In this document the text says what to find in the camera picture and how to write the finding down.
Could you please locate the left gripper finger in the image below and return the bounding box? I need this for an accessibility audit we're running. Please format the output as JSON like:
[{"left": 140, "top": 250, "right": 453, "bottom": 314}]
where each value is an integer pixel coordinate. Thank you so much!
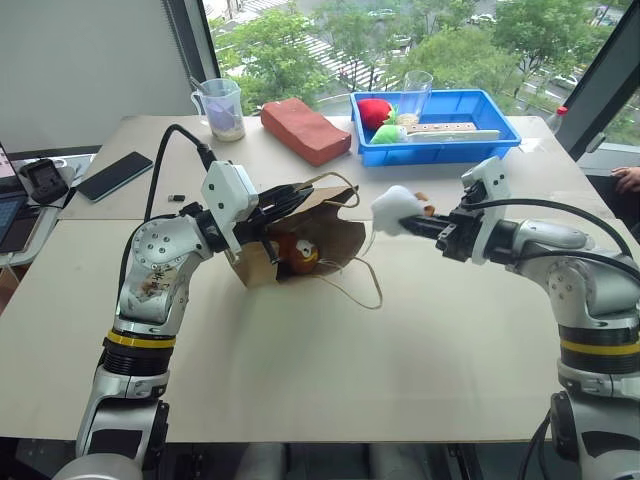
[
  {"left": 257, "top": 196, "right": 302, "bottom": 222},
  {"left": 272, "top": 183, "right": 314, "bottom": 201}
]

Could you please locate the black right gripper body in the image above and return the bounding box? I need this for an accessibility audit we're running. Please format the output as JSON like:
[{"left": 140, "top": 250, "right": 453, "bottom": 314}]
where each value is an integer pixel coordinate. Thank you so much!
[{"left": 434, "top": 179, "right": 486, "bottom": 262}]

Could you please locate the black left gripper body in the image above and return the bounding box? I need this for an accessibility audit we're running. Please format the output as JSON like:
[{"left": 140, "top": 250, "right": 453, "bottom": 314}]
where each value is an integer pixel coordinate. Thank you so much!
[{"left": 232, "top": 191, "right": 290, "bottom": 248}]

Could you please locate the white plush toy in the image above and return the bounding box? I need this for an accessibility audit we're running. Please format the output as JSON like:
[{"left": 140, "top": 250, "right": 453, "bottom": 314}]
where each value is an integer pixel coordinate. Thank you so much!
[{"left": 369, "top": 184, "right": 436, "bottom": 237}]

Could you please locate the brown paper bag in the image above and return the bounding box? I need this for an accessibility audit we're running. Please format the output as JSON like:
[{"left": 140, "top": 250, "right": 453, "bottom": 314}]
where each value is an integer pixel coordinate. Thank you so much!
[{"left": 230, "top": 172, "right": 384, "bottom": 311}]

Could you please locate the brown plush toy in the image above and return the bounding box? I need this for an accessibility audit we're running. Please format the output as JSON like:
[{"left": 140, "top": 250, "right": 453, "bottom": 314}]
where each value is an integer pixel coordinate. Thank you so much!
[{"left": 274, "top": 232, "right": 321, "bottom": 275}]

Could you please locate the green plush toy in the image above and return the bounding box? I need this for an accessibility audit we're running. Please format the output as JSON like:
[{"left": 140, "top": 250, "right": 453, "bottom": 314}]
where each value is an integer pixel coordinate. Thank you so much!
[{"left": 369, "top": 123, "right": 409, "bottom": 146}]

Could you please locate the red strawberry plush toy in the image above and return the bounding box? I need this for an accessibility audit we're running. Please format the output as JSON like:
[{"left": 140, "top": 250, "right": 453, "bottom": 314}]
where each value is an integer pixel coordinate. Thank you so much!
[{"left": 356, "top": 97, "right": 399, "bottom": 131}]

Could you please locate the bystander bare hand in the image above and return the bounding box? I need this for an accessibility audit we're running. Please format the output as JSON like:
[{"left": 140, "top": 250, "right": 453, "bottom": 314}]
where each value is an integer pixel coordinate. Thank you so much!
[{"left": 610, "top": 166, "right": 640, "bottom": 195}]

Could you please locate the red brick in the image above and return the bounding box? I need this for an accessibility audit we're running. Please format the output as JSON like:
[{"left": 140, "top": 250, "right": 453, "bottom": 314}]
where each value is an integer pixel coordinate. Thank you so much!
[{"left": 259, "top": 97, "right": 353, "bottom": 167}]

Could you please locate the blue plastic bin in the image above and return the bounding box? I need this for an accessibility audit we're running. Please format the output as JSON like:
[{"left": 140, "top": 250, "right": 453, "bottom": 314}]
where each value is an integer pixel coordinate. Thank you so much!
[{"left": 348, "top": 88, "right": 522, "bottom": 168}]

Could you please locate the pale wooden stick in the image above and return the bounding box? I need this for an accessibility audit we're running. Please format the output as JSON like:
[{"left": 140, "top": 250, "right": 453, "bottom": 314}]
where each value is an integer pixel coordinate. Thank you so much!
[{"left": 404, "top": 128, "right": 501, "bottom": 144}]

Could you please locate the wooden block with holes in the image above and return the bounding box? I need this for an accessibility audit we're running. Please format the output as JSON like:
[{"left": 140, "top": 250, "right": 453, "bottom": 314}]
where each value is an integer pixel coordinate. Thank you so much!
[{"left": 404, "top": 122, "right": 479, "bottom": 135}]

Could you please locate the clear plastic measuring cup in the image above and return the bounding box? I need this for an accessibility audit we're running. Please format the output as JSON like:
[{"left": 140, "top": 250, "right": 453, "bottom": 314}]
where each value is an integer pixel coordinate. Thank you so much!
[{"left": 189, "top": 77, "right": 247, "bottom": 143}]

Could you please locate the clear glass cup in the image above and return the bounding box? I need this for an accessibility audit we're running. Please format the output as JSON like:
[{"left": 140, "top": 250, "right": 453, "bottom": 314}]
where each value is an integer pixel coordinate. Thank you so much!
[{"left": 397, "top": 70, "right": 434, "bottom": 126}]

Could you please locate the clear bottle with red cap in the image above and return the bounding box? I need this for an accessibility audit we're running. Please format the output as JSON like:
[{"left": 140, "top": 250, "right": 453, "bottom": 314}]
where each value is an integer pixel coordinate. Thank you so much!
[{"left": 544, "top": 105, "right": 571, "bottom": 134}]

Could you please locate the black smartphone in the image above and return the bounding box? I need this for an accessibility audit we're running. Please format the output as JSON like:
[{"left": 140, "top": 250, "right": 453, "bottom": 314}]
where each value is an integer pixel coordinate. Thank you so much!
[{"left": 75, "top": 151, "right": 155, "bottom": 203}]

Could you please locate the black electronic device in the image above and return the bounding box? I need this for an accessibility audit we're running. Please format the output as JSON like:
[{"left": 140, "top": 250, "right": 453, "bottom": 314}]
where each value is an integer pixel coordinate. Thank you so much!
[{"left": 18, "top": 158, "right": 70, "bottom": 205}]

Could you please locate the open laptop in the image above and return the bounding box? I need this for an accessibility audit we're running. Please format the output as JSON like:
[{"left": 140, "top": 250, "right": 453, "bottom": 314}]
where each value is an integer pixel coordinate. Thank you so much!
[{"left": 0, "top": 142, "right": 31, "bottom": 254}]

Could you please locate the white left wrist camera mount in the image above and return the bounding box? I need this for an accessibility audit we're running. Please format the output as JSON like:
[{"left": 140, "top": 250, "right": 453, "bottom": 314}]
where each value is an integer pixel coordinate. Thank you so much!
[{"left": 200, "top": 160, "right": 260, "bottom": 265}]

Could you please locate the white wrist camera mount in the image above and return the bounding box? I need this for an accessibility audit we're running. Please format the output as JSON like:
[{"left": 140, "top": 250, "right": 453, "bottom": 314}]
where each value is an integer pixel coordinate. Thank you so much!
[
  {"left": 459, "top": 155, "right": 512, "bottom": 266},
  {"left": 200, "top": 160, "right": 260, "bottom": 265}
]

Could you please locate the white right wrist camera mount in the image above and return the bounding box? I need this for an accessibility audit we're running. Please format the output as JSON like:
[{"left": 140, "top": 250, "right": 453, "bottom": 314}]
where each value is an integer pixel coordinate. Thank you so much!
[{"left": 459, "top": 155, "right": 512, "bottom": 266}]

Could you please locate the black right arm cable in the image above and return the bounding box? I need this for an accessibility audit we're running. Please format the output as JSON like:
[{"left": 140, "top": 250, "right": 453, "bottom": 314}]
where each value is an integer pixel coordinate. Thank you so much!
[{"left": 464, "top": 198, "right": 640, "bottom": 286}]

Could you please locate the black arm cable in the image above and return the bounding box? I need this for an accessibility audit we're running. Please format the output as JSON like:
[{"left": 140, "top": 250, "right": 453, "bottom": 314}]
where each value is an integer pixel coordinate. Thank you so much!
[
  {"left": 118, "top": 123, "right": 217, "bottom": 306},
  {"left": 464, "top": 198, "right": 640, "bottom": 286}
]

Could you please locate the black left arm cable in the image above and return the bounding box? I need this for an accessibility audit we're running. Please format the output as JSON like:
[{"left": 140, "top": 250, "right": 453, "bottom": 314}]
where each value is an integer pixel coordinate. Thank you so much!
[{"left": 118, "top": 123, "right": 217, "bottom": 306}]

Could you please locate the dark window frame post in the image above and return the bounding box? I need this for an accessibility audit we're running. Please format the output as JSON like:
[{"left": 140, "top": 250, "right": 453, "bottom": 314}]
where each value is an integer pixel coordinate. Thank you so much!
[
  {"left": 162, "top": 0, "right": 222, "bottom": 82},
  {"left": 567, "top": 0, "right": 640, "bottom": 161}
]

